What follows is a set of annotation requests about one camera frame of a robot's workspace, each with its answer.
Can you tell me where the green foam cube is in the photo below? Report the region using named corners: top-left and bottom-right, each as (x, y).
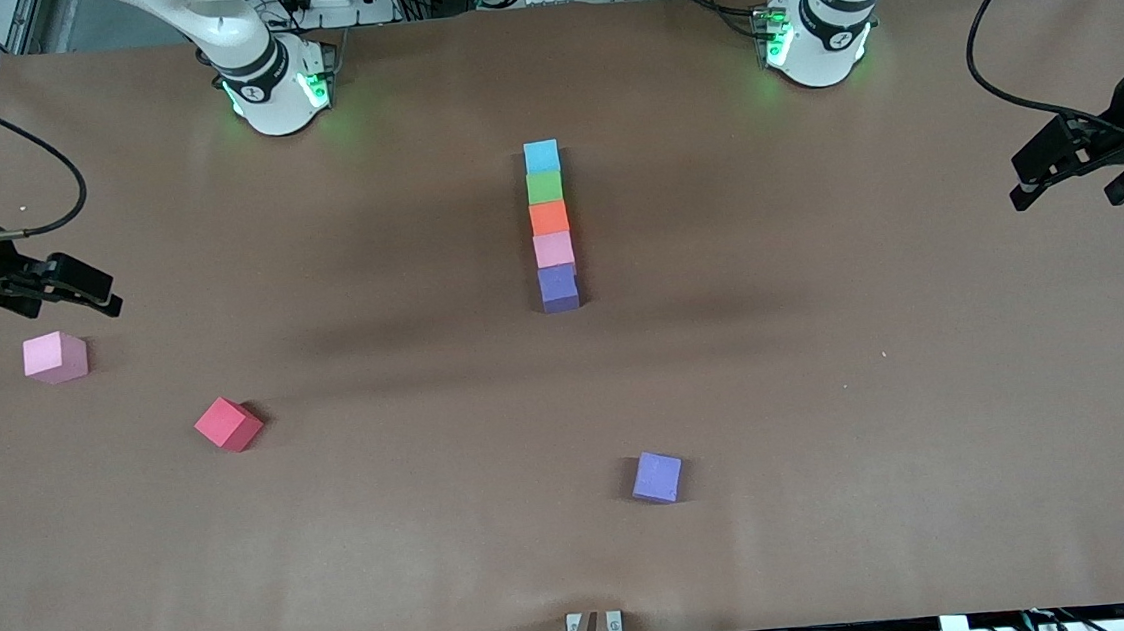
top-left (525, 170), bottom-right (565, 206)

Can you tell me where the black cable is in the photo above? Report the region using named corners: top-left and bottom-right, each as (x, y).
top-left (1022, 606), bottom-right (1079, 631)

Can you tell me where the brown table mat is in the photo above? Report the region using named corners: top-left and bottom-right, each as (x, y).
top-left (0, 0), bottom-right (1124, 631)

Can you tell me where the red foam cube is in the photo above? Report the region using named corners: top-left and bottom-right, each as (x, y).
top-left (192, 393), bottom-right (268, 457)

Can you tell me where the pink foam cube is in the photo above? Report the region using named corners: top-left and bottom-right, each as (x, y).
top-left (22, 329), bottom-right (91, 387)
top-left (532, 230), bottom-right (577, 270)

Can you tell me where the teal foam cube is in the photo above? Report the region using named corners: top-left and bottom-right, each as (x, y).
top-left (523, 139), bottom-right (562, 176)

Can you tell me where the orange foam cube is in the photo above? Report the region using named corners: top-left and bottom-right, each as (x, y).
top-left (528, 200), bottom-right (572, 238)

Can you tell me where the purple foam cube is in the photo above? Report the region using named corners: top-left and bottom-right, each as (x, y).
top-left (629, 449), bottom-right (687, 507)
top-left (536, 263), bottom-right (583, 315)

